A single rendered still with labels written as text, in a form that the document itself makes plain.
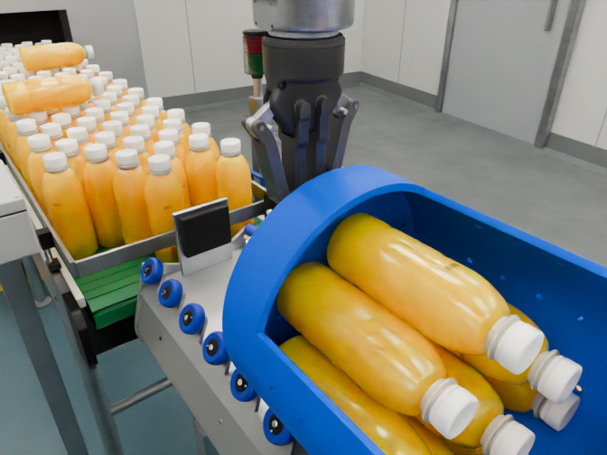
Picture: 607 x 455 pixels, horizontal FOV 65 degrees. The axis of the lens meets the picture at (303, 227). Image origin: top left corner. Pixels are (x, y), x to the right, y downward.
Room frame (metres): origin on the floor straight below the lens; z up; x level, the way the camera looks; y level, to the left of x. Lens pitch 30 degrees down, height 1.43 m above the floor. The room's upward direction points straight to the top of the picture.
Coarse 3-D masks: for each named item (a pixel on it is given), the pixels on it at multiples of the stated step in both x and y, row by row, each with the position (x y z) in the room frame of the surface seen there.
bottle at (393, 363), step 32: (288, 288) 0.38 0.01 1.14; (320, 288) 0.37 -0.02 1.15; (352, 288) 0.37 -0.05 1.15; (288, 320) 0.37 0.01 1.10; (320, 320) 0.34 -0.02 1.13; (352, 320) 0.32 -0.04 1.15; (384, 320) 0.32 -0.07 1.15; (352, 352) 0.30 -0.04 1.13; (384, 352) 0.29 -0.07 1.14; (416, 352) 0.28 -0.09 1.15; (384, 384) 0.27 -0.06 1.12; (416, 384) 0.26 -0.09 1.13; (448, 384) 0.26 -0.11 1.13
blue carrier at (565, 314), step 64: (320, 192) 0.41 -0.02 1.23; (384, 192) 0.41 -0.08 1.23; (256, 256) 0.37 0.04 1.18; (320, 256) 0.43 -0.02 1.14; (448, 256) 0.48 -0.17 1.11; (512, 256) 0.41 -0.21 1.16; (576, 256) 0.32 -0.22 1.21; (256, 320) 0.33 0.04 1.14; (576, 320) 0.36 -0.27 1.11; (256, 384) 0.32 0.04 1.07; (576, 384) 0.34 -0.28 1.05; (320, 448) 0.24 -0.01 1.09; (576, 448) 0.30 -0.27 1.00
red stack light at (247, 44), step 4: (244, 36) 1.22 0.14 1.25; (248, 36) 1.21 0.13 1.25; (252, 36) 1.21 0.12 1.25; (256, 36) 1.21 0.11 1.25; (260, 36) 1.21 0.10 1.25; (244, 40) 1.22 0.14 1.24; (248, 40) 1.21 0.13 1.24; (252, 40) 1.21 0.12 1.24; (256, 40) 1.21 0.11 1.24; (260, 40) 1.21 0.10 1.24; (244, 44) 1.22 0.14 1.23; (248, 44) 1.21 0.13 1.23; (252, 44) 1.21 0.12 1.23; (256, 44) 1.21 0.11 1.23; (260, 44) 1.21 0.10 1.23; (244, 48) 1.22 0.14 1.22; (248, 48) 1.21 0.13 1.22; (252, 48) 1.21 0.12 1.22; (256, 48) 1.21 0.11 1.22; (260, 48) 1.21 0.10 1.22; (248, 52) 1.21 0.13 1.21; (252, 52) 1.21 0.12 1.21; (256, 52) 1.21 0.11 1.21; (260, 52) 1.21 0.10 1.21
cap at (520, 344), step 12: (516, 324) 0.28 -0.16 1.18; (528, 324) 0.28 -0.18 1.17; (504, 336) 0.27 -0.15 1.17; (516, 336) 0.27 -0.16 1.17; (528, 336) 0.27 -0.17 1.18; (540, 336) 0.27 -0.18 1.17; (504, 348) 0.27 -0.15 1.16; (516, 348) 0.26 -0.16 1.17; (528, 348) 0.27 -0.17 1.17; (504, 360) 0.27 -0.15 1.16; (516, 360) 0.26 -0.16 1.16; (528, 360) 0.27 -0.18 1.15; (516, 372) 0.26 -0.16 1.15
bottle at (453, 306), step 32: (352, 224) 0.41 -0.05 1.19; (384, 224) 0.41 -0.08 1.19; (352, 256) 0.38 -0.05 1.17; (384, 256) 0.36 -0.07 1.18; (416, 256) 0.35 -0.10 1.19; (384, 288) 0.34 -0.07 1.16; (416, 288) 0.32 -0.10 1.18; (448, 288) 0.31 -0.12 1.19; (480, 288) 0.31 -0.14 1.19; (416, 320) 0.31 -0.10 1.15; (448, 320) 0.29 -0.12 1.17; (480, 320) 0.29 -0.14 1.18; (512, 320) 0.29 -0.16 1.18; (480, 352) 0.28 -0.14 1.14
